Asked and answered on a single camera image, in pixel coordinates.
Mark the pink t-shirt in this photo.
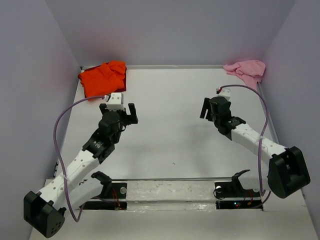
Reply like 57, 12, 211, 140
223, 60, 266, 90

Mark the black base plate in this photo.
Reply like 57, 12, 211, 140
213, 181, 263, 210
83, 181, 128, 211

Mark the right aluminium rail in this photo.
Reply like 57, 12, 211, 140
257, 82, 279, 144

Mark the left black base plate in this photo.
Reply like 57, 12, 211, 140
83, 181, 128, 211

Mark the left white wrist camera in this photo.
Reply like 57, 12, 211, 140
104, 92, 126, 112

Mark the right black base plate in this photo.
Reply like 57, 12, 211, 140
213, 181, 263, 210

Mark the orange t-shirt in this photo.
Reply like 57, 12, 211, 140
77, 59, 127, 102

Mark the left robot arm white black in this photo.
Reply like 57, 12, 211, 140
23, 103, 138, 239

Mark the front aluminium rail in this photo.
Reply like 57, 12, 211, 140
112, 177, 232, 182

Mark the aluminium rail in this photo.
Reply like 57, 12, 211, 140
112, 177, 232, 182
79, 64, 226, 70
257, 82, 279, 144

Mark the back aluminium rail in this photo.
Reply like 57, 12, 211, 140
79, 64, 226, 70

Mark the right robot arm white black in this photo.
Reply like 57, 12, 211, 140
200, 96, 311, 199

